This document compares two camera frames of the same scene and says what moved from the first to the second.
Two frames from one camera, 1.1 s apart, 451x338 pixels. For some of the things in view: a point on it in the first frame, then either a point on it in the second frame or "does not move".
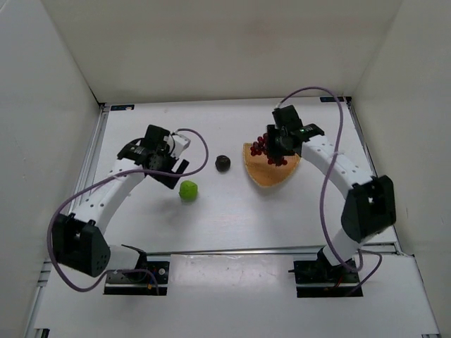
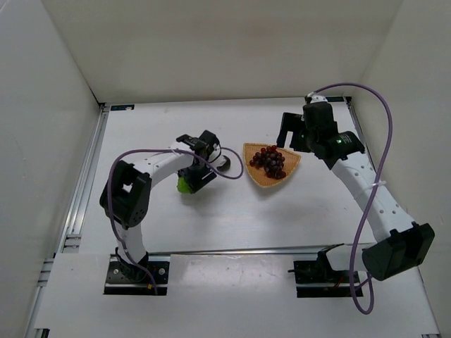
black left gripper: (175, 171) -> (196, 178)
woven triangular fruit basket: (264, 174) does not move
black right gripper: (273, 147) -> (293, 127)
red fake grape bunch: (261, 147) -> (270, 160)
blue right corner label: (331, 99) does not move
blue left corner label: (122, 107) does not move
